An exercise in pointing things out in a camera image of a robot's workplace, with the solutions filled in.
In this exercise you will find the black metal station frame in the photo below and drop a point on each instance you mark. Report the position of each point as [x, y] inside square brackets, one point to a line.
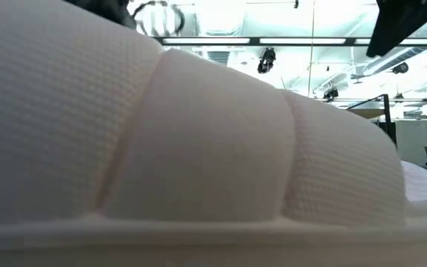
[302, 41]

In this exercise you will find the small black ceiling camera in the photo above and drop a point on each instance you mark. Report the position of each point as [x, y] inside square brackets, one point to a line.
[331, 93]

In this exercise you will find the round black ceiling fixture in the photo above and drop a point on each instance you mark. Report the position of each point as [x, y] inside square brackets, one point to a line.
[400, 68]

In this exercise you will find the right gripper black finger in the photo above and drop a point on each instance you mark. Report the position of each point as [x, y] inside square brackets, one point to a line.
[395, 29]

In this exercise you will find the black overhead camera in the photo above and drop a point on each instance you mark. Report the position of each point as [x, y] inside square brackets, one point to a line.
[267, 60]

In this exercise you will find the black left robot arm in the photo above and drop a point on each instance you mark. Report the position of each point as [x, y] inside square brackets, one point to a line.
[106, 9]

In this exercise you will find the thin vertical ceiling pole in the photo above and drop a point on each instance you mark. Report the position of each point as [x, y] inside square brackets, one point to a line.
[311, 48]

